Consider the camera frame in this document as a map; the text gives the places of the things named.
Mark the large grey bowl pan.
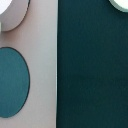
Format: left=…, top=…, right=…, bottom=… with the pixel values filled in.
left=0, top=0, right=30, bottom=32

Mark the pink toy stove top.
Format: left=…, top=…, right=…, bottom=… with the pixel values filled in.
left=0, top=0, right=58, bottom=128

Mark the cream round plate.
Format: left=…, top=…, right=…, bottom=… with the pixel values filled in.
left=109, top=0, right=128, bottom=13

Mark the black table mat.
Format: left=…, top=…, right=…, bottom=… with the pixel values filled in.
left=57, top=0, right=128, bottom=128

